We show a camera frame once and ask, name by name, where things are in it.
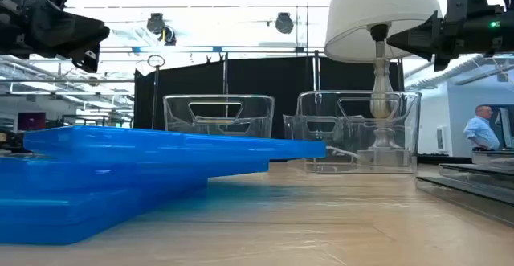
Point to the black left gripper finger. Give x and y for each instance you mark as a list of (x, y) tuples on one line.
[(90, 59), (76, 35)]

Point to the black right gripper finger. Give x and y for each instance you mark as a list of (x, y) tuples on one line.
[(417, 37), (441, 62)]

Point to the clear jewel case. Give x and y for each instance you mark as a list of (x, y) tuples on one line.
[(478, 175), (494, 156), (462, 195)]

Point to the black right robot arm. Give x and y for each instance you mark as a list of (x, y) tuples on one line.
[(502, 31)]

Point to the white shade table lamp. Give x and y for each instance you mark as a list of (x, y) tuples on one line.
[(377, 13)]

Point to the black ceiling device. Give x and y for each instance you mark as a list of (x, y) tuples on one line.
[(156, 23), (284, 23)]

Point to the person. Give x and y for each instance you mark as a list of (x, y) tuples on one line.
[(480, 131)]

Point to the clear plastic bin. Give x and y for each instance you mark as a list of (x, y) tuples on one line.
[(257, 117), (407, 137)]

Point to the dark red monitor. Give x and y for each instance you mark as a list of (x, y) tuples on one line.
[(31, 121)]

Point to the computer monitor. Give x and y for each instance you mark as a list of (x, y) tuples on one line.
[(507, 127)]

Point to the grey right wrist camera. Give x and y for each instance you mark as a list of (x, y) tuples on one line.
[(457, 2)]

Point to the black workstation frame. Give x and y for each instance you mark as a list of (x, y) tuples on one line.
[(96, 118)]

